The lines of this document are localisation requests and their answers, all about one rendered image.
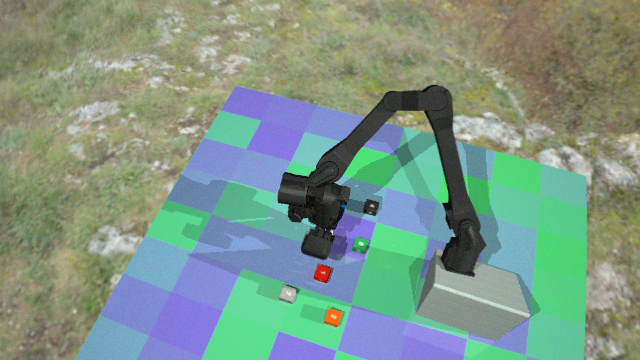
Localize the red block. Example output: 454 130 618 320
314 264 331 283

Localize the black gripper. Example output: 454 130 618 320
301 202 345 261

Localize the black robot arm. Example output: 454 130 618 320
277 85 486 277

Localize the orange block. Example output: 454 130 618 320
324 308 343 327

